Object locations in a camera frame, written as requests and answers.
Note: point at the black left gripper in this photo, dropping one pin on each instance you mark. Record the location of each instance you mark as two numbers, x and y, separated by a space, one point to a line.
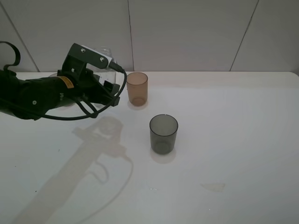
84 84

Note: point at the clear plastic water bottle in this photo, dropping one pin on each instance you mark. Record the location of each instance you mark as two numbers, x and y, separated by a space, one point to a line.
105 74

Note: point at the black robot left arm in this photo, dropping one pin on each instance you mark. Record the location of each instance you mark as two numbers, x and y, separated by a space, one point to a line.
33 98

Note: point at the orange translucent plastic cup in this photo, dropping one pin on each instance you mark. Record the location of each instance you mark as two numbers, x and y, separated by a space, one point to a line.
137 87

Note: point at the grey translucent plastic cup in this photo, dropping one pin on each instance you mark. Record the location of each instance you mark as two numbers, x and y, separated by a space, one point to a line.
163 132

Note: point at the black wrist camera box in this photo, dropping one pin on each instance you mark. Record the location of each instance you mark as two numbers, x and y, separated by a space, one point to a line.
89 56

